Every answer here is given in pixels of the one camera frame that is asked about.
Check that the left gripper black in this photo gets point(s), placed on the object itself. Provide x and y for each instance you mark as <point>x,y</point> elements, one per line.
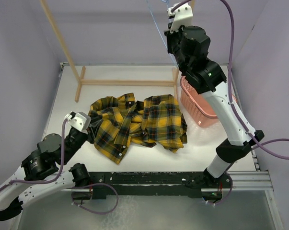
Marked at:
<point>95,122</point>

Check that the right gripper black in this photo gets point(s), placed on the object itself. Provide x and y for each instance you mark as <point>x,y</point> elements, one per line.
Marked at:
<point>170,36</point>

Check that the blue wire hanger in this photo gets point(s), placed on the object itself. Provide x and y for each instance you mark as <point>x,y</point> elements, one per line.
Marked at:
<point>159,32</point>

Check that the yellow black plaid shirt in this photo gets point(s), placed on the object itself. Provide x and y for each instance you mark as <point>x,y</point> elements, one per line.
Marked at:
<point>156,120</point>

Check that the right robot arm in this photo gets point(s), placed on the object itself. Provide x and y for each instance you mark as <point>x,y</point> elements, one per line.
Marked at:
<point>189,45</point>

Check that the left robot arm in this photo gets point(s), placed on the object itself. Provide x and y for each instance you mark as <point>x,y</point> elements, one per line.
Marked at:
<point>42,171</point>

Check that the wooden clothes rack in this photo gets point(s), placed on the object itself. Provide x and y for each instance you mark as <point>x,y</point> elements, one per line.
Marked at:
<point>79,76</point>

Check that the pink plastic basket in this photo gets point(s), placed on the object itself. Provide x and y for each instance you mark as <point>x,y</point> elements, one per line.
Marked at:
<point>199,109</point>

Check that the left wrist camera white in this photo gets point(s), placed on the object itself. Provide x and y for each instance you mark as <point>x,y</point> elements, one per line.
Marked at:
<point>79,121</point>

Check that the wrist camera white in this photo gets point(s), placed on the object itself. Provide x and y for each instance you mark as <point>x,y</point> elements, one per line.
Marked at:
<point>181,14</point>
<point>79,121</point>

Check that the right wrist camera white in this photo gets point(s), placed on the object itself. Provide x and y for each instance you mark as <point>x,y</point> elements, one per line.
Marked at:
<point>181,14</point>

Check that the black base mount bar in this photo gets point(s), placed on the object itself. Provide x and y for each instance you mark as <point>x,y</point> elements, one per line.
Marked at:
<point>190,184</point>

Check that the aluminium rail frame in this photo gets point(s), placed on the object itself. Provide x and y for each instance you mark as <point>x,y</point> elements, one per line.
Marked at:
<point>44,165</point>

